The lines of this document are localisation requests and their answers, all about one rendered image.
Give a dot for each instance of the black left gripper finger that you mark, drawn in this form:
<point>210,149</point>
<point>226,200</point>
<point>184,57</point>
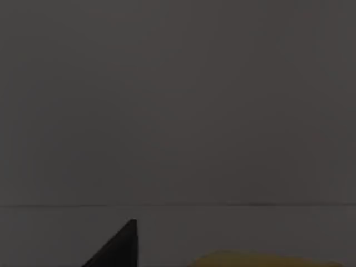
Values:
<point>123,250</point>

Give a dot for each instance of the yellow rounded object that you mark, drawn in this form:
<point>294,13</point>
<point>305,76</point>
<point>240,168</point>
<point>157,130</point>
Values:
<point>261,261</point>

